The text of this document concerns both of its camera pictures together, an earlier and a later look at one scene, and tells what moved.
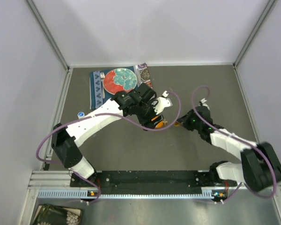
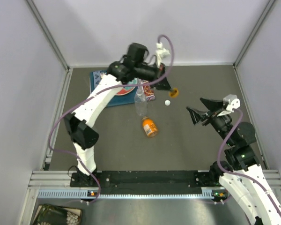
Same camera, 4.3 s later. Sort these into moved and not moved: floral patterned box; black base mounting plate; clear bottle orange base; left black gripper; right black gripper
Moved: right black gripper; left black gripper; clear bottle orange base
Not moved: black base mounting plate; floral patterned box
